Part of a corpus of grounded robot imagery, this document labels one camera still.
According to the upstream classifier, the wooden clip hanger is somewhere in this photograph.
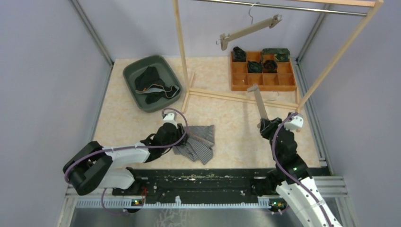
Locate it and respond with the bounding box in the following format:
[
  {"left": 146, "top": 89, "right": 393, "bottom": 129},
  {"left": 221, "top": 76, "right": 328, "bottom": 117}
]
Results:
[
  {"left": 216, "top": 2, "right": 282, "bottom": 51},
  {"left": 247, "top": 84, "right": 269, "bottom": 129}
]

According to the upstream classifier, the grey striped underwear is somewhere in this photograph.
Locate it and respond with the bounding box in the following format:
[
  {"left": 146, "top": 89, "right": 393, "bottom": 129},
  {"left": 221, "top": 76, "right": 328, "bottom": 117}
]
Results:
[{"left": 173, "top": 125, "right": 215, "bottom": 165}]

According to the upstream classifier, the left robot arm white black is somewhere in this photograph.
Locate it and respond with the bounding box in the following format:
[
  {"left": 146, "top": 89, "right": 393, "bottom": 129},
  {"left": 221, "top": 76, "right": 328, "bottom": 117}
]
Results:
[{"left": 62, "top": 122, "right": 187, "bottom": 196}]

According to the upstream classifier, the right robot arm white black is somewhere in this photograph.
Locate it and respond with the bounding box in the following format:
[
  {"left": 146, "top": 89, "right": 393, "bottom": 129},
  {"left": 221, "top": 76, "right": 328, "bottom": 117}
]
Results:
[{"left": 259, "top": 112, "right": 341, "bottom": 227}]

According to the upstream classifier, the black underwear orange trim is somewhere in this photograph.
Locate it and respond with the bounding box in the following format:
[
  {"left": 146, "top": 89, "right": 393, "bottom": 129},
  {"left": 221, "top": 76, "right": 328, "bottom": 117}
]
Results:
[{"left": 134, "top": 66, "right": 180, "bottom": 105}]

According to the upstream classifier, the wooden compartment tray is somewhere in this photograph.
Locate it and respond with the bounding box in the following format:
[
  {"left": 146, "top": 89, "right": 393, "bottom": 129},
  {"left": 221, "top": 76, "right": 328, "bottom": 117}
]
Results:
[{"left": 230, "top": 51, "right": 296, "bottom": 92}]

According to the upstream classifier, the rolled black red sock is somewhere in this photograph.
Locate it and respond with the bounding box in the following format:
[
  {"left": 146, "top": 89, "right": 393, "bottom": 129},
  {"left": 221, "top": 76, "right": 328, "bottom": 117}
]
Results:
[{"left": 262, "top": 60, "right": 278, "bottom": 73}]

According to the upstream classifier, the rolled dark sock middle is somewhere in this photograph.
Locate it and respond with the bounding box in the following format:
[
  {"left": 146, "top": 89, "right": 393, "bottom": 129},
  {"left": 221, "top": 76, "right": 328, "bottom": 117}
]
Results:
[{"left": 247, "top": 61, "right": 263, "bottom": 73}]

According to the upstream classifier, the folded green camouflage cloth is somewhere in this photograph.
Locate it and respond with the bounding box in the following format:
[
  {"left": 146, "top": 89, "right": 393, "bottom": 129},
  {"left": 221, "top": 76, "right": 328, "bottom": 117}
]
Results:
[{"left": 262, "top": 48, "right": 290, "bottom": 62}]

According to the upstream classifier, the rolled black sock top-left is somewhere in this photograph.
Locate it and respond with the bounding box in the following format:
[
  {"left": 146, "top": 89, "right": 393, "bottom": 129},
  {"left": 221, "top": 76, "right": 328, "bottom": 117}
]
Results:
[{"left": 232, "top": 46, "right": 246, "bottom": 62}]

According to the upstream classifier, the green plastic basin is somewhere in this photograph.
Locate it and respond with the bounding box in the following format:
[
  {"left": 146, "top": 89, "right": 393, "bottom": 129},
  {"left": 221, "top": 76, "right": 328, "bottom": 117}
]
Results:
[{"left": 122, "top": 55, "right": 183, "bottom": 113}]

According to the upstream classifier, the metal hanging rod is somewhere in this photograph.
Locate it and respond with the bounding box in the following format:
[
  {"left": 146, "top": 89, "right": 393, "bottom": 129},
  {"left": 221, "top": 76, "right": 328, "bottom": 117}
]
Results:
[{"left": 196, "top": 0, "right": 367, "bottom": 17}]

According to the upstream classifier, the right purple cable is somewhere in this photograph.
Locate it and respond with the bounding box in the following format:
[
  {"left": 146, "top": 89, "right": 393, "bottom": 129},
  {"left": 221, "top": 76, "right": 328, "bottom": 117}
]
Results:
[{"left": 270, "top": 113, "right": 333, "bottom": 227}]

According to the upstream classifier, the purple cable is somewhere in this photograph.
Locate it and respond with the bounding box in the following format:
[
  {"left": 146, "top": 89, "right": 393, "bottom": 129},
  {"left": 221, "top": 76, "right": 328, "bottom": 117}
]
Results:
[
  {"left": 63, "top": 107, "right": 189, "bottom": 215},
  {"left": 270, "top": 113, "right": 333, "bottom": 227}
]

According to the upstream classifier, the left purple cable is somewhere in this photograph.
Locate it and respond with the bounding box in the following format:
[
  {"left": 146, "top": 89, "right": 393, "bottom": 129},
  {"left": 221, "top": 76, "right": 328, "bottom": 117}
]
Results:
[{"left": 63, "top": 107, "right": 189, "bottom": 215}]

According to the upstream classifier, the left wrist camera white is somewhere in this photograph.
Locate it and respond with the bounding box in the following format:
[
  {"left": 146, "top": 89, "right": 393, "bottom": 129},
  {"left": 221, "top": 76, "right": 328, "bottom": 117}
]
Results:
[{"left": 163, "top": 112, "right": 177, "bottom": 125}]

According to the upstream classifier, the wooden clothes rack frame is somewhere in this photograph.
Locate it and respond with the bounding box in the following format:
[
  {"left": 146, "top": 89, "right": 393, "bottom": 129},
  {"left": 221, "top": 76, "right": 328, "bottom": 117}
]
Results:
[{"left": 172, "top": 0, "right": 384, "bottom": 111}]

